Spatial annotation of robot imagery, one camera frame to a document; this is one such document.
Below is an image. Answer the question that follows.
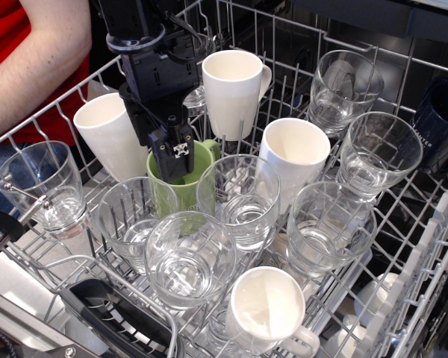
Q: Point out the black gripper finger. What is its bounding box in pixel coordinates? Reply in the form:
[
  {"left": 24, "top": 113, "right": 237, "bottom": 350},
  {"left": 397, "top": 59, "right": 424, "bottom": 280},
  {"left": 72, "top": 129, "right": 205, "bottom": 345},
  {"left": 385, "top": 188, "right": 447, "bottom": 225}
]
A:
[{"left": 149, "top": 121, "right": 195, "bottom": 183}]

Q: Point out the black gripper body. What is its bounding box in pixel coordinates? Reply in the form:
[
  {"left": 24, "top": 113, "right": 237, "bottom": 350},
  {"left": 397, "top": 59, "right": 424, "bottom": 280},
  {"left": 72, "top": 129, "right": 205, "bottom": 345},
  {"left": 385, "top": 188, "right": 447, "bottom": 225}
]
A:
[{"left": 119, "top": 25, "right": 202, "bottom": 146}]

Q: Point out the green ceramic mug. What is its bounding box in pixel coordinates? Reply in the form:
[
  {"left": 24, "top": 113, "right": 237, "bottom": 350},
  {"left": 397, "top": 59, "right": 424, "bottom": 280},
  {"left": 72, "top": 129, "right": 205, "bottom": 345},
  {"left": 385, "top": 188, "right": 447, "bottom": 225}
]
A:
[{"left": 152, "top": 139, "right": 221, "bottom": 219}]

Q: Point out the person forearm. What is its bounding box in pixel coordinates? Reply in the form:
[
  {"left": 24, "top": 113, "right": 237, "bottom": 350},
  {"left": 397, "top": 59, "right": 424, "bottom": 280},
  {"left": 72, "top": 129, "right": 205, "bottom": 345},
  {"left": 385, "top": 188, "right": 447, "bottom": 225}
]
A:
[{"left": 0, "top": 1, "right": 92, "bottom": 113}]

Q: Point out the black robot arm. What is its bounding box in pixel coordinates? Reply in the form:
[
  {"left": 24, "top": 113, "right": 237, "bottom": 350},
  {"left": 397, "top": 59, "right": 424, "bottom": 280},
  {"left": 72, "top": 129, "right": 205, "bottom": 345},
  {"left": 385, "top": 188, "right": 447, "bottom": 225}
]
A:
[{"left": 96, "top": 1, "right": 202, "bottom": 183}]

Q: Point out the white cup back left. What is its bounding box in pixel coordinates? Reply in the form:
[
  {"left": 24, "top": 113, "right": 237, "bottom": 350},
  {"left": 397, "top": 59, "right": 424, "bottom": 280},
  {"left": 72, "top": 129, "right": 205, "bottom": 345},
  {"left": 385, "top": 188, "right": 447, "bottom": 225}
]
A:
[{"left": 73, "top": 92, "right": 148, "bottom": 182}]

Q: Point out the white cup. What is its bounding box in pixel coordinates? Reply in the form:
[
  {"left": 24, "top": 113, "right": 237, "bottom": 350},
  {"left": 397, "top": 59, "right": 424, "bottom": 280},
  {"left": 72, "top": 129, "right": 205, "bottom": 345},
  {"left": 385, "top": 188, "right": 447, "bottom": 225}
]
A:
[
  {"left": 73, "top": 92, "right": 148, "bottom": 182},
  {"left": 259, "top": 118, "right": 331, "bottom": 215}
]

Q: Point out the white cup centre right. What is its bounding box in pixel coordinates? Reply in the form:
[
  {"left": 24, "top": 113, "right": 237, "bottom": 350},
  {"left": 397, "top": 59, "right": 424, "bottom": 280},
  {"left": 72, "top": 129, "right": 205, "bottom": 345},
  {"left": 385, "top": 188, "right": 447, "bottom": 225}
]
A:
[{"left": 259, "top": 118, "right": 331, "bottom": 215}]

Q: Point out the clear glass behind gripper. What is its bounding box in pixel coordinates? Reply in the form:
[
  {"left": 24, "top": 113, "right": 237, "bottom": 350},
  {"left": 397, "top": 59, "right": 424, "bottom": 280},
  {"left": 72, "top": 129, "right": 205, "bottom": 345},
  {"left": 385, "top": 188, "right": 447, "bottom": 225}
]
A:
[{"left": 183, "top": 34, "right": 217, "bottom": 117}]

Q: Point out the white mug back centre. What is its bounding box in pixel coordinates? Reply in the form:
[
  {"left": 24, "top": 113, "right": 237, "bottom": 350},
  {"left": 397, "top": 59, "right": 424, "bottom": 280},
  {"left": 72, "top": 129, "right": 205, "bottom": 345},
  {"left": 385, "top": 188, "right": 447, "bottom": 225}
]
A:
[{"left": 202, "top": 50, "right": 272, "bottom": 141}]

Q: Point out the white mug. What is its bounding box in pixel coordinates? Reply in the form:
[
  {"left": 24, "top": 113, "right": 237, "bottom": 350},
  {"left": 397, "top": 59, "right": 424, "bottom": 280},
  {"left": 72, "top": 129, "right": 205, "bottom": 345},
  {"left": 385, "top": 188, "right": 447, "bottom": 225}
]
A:
[
  {"left": 225, "top": 266, "right": 320, "bottom": 357},
  {"left": 202, "top": 50, "right": 272, "bottom": 141}
]

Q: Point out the clear glass front left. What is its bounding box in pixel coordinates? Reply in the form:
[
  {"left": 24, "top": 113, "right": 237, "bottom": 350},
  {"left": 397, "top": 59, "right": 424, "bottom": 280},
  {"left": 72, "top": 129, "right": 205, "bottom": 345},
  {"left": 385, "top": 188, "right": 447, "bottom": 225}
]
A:
[{"left": 96, "top": 177, "right": 179, "bottom": 274}]

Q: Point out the red shirt torso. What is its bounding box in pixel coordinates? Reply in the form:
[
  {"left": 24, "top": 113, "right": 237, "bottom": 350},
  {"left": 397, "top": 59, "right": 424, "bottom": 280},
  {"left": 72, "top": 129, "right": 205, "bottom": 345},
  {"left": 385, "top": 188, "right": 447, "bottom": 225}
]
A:
[{"left": 0, "top": 1, "right": 90, "bottom": 136}]

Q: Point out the clear glass front centre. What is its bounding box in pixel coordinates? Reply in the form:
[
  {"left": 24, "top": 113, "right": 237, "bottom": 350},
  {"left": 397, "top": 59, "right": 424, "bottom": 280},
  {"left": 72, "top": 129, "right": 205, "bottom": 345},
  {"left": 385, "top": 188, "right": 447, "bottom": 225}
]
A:
[{"left": 145, "top": 211, "right": 237, "bottom": 310}]

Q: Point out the clear glass far left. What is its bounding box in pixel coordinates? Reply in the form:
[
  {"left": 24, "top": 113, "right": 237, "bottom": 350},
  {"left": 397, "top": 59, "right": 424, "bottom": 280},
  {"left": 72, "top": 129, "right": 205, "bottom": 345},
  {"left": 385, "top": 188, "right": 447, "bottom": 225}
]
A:
[{"left": 0, "top": 141, "right": 89, "bottom": 239}]

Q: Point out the clear glass front right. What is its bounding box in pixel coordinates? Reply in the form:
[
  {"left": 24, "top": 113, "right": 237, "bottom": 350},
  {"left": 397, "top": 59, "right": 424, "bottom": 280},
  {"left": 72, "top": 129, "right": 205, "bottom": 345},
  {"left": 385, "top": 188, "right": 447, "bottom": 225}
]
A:
[{"left": 286, "top": 181, "right": 377, "bottom": 278}]

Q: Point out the clear glass back right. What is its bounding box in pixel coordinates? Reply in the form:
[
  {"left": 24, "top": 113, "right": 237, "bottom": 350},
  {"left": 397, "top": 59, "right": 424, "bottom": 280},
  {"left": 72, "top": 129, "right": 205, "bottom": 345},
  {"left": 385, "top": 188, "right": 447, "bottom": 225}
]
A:
[{"left": 306, "top": 50, "right": 384, "bottom": 138}]

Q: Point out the white mug front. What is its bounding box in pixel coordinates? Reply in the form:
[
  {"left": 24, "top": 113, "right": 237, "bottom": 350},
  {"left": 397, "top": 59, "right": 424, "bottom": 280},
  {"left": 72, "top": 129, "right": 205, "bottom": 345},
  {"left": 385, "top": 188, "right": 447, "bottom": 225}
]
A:
[{"left": 225, "top": 266, "right": 320, "bottom": 357}]

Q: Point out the metal clamp bar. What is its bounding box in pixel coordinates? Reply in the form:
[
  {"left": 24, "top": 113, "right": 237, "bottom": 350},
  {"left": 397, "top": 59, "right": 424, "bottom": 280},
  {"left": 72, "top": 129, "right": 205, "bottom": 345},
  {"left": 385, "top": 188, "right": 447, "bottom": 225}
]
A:
[{"left": 0, "top": 172, "right": 59, "bottom": 229}]

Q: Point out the white dishes lower rack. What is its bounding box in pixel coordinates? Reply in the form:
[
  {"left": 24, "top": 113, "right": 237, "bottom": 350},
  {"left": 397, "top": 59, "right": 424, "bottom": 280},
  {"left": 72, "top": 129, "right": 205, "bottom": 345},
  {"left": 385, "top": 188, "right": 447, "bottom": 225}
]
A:
[{"left": 320, "top": 272, "right": 399, "bottom": 357}]

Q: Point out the dark blue mug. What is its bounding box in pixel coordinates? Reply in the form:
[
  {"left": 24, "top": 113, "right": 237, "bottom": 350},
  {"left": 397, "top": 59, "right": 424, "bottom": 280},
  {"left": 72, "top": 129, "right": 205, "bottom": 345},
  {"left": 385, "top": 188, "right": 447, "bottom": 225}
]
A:
[{"left": 411, "top": 77, "right": 448, "bottom": 175}]

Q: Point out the grey wire dishwasher rack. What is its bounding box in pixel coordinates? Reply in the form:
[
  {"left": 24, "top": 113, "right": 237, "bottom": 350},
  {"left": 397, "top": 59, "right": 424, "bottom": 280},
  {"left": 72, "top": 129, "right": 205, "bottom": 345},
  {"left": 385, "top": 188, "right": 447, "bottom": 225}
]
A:
[{"left": 0, "top": 1, "right": 448, "bottom": 357}]

